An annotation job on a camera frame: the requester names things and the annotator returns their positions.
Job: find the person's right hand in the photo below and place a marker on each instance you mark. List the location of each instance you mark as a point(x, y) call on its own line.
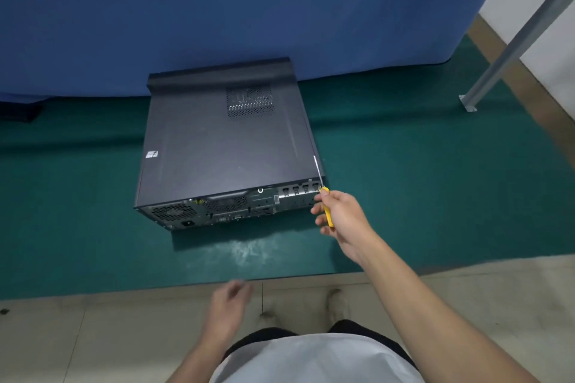
point(347, 221)

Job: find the person's right shoe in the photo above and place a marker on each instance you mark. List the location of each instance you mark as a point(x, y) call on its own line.
point(337, 308)

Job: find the desktop computer case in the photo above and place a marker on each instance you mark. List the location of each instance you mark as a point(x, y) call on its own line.
point(215, 149)

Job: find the person's black shorts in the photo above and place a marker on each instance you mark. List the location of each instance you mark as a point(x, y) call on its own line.
point(260, 337)

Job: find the person's left hand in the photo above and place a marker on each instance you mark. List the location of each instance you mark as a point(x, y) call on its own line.
point(230, 311)

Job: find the person's white shirt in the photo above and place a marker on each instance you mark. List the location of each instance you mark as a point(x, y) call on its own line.
point(314, 362)

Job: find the person's left forearm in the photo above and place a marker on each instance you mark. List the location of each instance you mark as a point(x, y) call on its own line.
point(200, 362)

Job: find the grey metal post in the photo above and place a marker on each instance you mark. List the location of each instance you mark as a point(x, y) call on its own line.
point(516, 44)

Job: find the green floor mat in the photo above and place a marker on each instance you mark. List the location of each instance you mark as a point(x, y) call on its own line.
point(426, 180)

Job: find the black flat base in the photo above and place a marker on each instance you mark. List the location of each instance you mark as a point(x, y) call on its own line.
point(20, 111)

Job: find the blue cloth curtain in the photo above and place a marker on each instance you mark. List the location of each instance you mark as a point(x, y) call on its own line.
point(224, 5)

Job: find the person's right forearm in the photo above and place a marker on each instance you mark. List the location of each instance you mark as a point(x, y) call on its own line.
point(431, 324)

